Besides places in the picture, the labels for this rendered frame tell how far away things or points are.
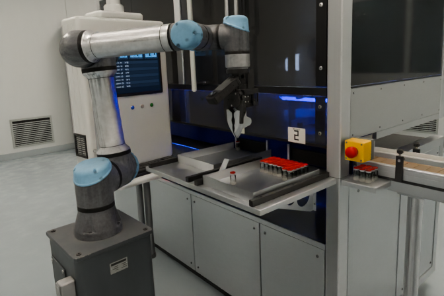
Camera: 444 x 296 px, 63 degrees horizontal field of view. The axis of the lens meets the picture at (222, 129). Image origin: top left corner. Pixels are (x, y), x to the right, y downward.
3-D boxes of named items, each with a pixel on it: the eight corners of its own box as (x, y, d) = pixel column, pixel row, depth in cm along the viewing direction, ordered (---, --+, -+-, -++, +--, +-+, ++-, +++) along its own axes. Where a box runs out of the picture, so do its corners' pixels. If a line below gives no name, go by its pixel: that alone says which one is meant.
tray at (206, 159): (233, 148, 187) (233, 141, 186) (271, 156, 167) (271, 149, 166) (178, 162, 165) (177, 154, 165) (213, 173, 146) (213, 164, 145)
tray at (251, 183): (267, 165, 154) (267, 157, 153) (319, 178, 134) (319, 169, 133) (203, 184, 133) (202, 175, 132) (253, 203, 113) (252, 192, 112)
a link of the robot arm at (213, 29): (178, 24, 105) (214, 20, 102) (191, 26, 116) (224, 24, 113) (179, 51, 107) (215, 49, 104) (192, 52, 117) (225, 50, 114)
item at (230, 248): (211, 196, 366) (207, 110, 350) (433, 285, 210) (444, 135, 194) (117, 227, 303) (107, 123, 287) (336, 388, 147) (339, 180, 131)
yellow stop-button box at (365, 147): (355, 155, 133) (355, 136, 131) (373, 159, 127) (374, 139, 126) (343, 160, 128) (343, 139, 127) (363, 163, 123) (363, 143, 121)
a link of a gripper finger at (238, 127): (254, 136, 114) (254, 107, 112) (240, 139, 110) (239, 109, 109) (248, 135, 116) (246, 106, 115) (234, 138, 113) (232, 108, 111)
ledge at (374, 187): (361, 176, 140) (361, 171, 140) (394, 183, 130) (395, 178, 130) (341, 185, 131) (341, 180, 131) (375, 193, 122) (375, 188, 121)
